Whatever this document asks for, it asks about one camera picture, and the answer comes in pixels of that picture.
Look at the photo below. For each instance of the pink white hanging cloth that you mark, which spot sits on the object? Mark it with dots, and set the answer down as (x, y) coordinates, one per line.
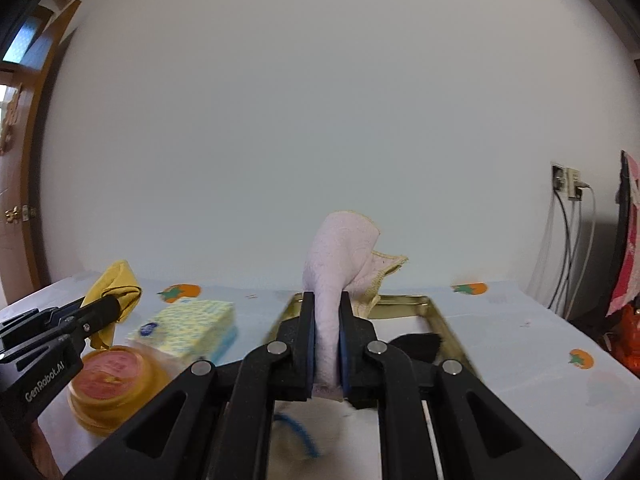
(631, 240)

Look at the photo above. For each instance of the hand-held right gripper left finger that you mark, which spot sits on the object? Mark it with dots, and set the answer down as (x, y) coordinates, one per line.
(309, 340)

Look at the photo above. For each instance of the orange object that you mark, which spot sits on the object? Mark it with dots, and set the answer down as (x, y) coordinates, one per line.
(630, 340)

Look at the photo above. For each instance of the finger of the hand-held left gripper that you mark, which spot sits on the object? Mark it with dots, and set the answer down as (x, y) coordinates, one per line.
(67, 310)
(97, 312)

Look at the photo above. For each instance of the black fabric item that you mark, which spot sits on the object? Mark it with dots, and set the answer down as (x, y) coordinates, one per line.
(420, 342)

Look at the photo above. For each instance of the yellow patterned tissue pack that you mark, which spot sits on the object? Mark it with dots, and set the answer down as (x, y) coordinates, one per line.
(195, 325)

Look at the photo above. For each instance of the pale pink cloth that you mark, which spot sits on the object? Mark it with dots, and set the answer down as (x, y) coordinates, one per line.
(335, 250)

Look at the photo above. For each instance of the dark chair frame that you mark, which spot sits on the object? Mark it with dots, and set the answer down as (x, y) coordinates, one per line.
(621, 220)

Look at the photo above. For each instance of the persimmon print tablecloth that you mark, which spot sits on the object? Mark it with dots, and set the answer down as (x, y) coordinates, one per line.
(525, 320)

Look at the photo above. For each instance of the white sock blue trim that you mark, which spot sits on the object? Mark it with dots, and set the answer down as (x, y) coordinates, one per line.
(300, 430)

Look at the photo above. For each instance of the brown wooden door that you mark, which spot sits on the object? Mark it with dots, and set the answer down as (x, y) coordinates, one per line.
(20, 170)

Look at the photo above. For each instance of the round gold tin pink lid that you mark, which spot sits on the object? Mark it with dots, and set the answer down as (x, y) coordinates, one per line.
(110, 385)

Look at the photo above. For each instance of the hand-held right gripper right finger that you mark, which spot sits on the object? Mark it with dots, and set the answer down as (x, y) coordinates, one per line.
(345, 355)

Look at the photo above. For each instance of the white wall socket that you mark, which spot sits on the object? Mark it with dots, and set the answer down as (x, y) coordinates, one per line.
(567, 180)

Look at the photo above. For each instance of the rectangular gold tin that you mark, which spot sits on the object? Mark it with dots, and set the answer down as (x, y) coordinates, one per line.
(400, 305)

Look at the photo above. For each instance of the yellow cloth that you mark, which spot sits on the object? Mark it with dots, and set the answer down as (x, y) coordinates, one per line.
(112, 280)

